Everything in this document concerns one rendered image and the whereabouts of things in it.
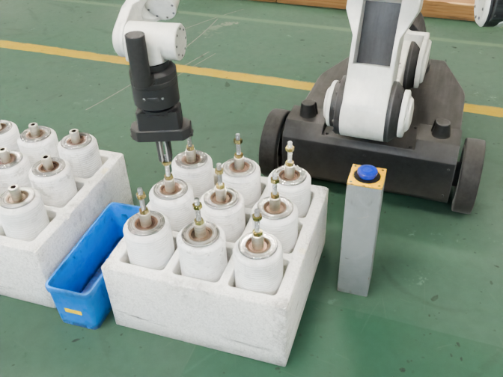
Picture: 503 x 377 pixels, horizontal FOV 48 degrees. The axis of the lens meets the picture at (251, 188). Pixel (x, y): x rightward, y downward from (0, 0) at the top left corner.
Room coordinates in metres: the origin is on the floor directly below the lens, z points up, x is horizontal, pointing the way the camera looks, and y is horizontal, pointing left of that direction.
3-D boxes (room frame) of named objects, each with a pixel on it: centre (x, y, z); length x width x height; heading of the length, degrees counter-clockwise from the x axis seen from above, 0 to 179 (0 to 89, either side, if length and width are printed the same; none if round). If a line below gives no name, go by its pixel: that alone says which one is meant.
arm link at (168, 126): (0.97, 0.18, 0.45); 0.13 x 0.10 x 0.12; 90
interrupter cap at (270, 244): (0.78, -0.01, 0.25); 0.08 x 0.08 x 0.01
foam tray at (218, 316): (0.93, 0.06, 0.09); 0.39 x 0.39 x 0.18; 71
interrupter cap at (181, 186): (0.97, 0.18, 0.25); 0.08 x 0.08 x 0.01
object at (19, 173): (1.11, 0.58, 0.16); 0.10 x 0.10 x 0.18
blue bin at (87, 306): (0.95, 0.35, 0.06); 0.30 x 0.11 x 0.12; 162
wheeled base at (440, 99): (1.51, -0.42, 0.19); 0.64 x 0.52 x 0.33; 159
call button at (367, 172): (0.91, -0.23, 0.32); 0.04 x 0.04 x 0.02
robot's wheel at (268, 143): (1.38, -0.08, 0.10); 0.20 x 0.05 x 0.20; 159
